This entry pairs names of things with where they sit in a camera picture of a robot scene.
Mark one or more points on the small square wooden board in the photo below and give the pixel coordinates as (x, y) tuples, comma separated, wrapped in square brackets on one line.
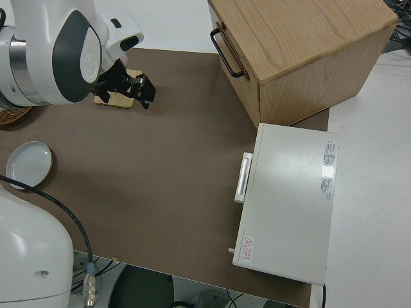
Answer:
[(120, 101)]

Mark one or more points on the brown table mat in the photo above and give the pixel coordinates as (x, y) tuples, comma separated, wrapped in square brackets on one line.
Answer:
[(154, 167)]

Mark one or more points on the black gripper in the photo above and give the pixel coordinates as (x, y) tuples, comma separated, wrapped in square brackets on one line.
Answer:
[(114, 78)]

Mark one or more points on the light wooden drawer box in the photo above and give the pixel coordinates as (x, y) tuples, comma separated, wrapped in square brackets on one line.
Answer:
[(298, 48)]

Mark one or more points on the black round floor base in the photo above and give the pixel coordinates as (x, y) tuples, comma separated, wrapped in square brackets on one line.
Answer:
[(144, 288)]

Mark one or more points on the brown wicker basket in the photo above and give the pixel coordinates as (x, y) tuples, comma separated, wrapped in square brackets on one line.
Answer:
[(11, 115)]

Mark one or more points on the white toaster oven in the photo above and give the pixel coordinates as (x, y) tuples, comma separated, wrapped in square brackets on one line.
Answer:
[(289, 202)]

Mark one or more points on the gray round plate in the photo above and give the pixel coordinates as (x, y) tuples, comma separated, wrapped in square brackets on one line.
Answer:
[(29, 163)]

